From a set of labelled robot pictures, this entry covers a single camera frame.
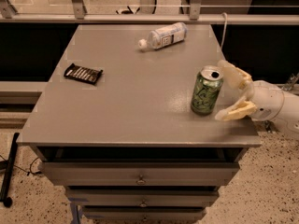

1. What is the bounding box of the white hanging cable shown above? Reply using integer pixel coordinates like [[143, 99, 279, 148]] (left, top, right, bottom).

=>
[[220, 12, 229, 49]]

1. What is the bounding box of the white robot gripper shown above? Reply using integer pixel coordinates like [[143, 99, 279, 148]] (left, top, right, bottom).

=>
[[215, 60, 284, 121]]

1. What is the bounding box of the middle grey drawer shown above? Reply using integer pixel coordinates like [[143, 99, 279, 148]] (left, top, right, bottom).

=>
[[66, 189, 219, 207]]

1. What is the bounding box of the grey drawer cabinet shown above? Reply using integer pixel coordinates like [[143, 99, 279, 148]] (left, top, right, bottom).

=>
[[17, 23, 262, 224]]

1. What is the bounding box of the green soda can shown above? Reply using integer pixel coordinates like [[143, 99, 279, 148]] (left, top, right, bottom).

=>
[[191, 65, 223, 115]]

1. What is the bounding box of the top grey drawer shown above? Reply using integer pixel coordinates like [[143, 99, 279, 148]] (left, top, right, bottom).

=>
[[40, 162, 239, 187]]

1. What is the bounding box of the clear plastic water bottle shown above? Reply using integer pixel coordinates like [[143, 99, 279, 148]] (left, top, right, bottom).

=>
[[138, 22, 187, 50]]

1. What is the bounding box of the grey drawer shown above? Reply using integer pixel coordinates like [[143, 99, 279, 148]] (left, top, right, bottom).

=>
[[66, 189, 219, 207], [82, 206, 206, 221], [40, 162, 239, 187]]

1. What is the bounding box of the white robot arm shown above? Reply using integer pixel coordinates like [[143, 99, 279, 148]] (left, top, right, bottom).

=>
[[215, 60, 299, 140]]

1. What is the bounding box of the black floor cable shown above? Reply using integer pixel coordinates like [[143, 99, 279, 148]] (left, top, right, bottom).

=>
[[0, 154, 43, 176]]

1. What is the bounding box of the black pole on floor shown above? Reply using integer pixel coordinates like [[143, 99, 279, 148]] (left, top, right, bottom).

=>
[[0, 133, 20, 208]]

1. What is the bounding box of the bottom grey drawer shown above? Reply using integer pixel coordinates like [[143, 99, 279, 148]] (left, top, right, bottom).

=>
[[82, 206, 206, 221]]

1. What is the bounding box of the black snack bar wrapper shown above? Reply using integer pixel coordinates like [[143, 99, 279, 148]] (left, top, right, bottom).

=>
[[64, 63, 103, 85]]

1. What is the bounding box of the grey metal railing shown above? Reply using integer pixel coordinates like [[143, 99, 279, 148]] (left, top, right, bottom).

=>
[[0, 0, 299, 25]]

